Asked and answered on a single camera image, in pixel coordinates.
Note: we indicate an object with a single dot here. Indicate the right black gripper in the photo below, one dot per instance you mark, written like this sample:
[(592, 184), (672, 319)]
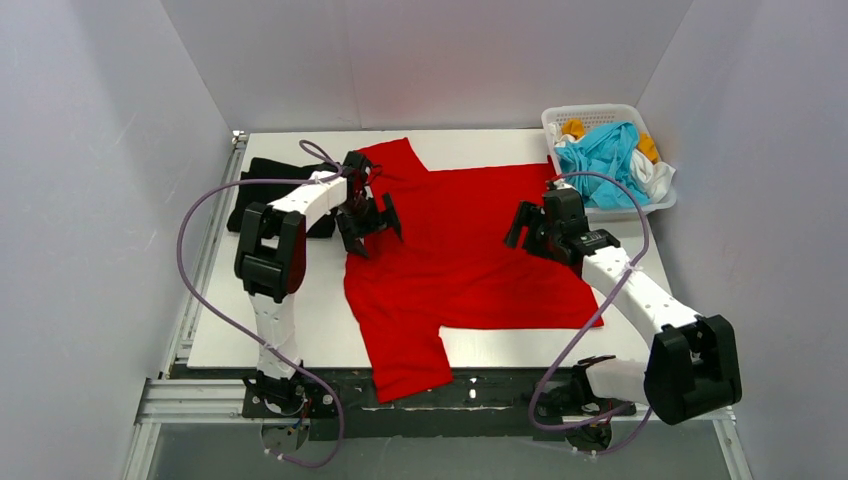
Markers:
[(535, 230)]

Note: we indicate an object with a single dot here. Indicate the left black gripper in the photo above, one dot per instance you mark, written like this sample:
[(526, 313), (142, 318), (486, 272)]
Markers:
[(365, 218)]

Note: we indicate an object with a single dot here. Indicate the red t-shirt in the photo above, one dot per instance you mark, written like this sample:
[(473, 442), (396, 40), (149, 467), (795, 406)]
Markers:
[(449, 267)]

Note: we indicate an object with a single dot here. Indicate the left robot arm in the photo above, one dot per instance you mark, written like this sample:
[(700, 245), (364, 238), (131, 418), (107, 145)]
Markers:
[(271, 256)]

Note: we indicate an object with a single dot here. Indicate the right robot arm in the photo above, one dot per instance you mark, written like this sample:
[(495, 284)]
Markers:
[(692, 368)]

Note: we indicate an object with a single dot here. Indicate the folded black t-shirt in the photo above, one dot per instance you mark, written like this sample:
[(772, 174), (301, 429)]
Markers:
[(266, 193)]

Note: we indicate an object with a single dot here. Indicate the white plastic laundry basket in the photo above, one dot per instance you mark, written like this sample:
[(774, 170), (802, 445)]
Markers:
[(594, 115)]

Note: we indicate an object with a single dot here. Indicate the light blue t-shirt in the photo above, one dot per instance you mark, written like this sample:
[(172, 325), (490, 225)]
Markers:
[(608, 150)]

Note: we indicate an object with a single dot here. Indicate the white t-shirt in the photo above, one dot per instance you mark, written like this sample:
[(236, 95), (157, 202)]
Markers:
[(655, 179)]

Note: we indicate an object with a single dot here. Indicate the orange t-shirt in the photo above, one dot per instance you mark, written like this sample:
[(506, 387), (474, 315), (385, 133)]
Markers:
[(646, 145)]

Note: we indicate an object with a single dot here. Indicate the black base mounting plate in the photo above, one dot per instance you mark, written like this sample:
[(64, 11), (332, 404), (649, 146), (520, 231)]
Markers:
[(477, 402)]

